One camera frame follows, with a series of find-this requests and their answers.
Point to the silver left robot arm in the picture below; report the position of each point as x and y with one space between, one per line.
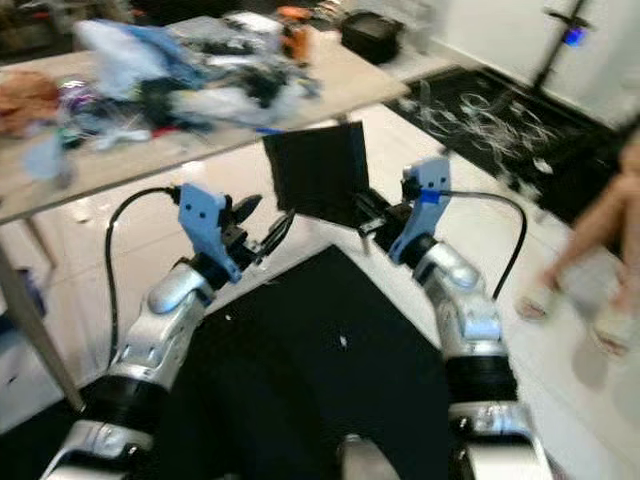
160 335

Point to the black stand with blue light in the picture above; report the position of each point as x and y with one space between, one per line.
565 35

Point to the grey robot leg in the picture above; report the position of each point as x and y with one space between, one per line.
365 460

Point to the beige wooden table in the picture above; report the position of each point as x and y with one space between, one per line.
345 85

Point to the white slipper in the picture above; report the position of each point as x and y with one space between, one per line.
615 332

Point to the light blue plastic bag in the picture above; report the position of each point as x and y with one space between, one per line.
130 55

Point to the orange and black tool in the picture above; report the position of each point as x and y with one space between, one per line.
297 35

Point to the person's bare leg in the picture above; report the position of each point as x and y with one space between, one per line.
605 215

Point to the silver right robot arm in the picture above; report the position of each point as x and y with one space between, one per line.
475 330

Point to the black rug with white pattern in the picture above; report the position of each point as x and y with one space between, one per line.
500 120

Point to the brown furry toy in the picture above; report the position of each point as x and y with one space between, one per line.
25 100

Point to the plain black floor mat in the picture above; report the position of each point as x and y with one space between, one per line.
310 380

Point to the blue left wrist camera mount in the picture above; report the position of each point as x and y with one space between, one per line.
202 220

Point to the black square board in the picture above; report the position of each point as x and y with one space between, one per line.
315 172

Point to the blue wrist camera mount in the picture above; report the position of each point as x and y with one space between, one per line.
202 220
422 205

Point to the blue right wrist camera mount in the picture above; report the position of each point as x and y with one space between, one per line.
422 205

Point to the black bag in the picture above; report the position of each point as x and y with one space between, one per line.
372 36

